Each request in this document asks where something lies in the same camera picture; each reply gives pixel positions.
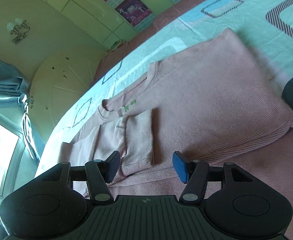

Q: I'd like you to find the wall sconce lamp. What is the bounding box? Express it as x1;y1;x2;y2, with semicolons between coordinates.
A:
6;18;31;45

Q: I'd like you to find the teal window curtain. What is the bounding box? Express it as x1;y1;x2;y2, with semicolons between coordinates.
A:
0;60;40;160

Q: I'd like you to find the red plaid bed cover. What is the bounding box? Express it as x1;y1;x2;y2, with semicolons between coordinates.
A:
90;0;206;87

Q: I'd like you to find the lower left pink poster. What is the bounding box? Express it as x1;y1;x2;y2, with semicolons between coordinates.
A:
115;0;152;27

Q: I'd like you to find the pink knit sweater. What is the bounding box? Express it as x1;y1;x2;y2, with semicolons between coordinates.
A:
59;28;293;240

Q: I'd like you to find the blue patterned bed sheet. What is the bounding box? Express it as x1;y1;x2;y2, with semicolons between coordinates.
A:
36;0;293;174

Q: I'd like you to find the stack of items on bed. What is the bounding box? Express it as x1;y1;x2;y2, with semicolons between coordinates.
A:
109;40;126;51

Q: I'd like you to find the cream rounded headboard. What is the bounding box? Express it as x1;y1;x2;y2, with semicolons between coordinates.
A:
29;46;106;142

